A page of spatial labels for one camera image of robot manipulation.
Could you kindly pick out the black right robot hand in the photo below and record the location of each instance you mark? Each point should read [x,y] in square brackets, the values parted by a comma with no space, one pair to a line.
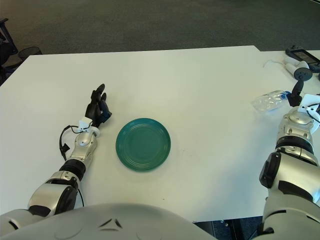
[296,98]

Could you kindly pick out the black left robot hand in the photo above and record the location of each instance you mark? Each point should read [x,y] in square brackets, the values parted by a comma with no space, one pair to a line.
[95,111]

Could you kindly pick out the clear bottle with blue cap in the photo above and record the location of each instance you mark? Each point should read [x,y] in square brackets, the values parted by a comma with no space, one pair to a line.
[267,101]

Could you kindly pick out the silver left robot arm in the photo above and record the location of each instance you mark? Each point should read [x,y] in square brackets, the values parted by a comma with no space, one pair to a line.
[81,142]

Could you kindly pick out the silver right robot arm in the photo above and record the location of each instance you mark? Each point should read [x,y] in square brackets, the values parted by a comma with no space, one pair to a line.
[295,122]

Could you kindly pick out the green round plate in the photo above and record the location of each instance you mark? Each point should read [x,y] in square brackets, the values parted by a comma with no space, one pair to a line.
[143,145]

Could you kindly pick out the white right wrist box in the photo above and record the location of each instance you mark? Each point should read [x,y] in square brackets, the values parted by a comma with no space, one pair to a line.
[310,100]

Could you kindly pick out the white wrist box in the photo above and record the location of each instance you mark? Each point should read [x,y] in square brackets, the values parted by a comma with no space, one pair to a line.
[85,123]
[310,100]

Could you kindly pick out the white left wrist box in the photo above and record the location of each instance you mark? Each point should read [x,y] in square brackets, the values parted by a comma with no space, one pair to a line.
[85,123]

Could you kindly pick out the white VR controller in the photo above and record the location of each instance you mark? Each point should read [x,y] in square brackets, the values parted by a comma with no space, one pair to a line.
[303,74]

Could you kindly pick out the black handheld screen device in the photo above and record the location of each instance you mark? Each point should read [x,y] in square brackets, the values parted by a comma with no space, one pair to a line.
[301,55]

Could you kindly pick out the black mesh wastebasket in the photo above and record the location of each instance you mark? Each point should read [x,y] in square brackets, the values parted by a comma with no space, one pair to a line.
[28,52]

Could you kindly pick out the black office chair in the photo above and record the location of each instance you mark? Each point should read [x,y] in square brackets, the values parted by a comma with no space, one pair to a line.
[6,52]

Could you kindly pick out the grey robot torso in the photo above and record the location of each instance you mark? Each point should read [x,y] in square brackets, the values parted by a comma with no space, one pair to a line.
[75,225]

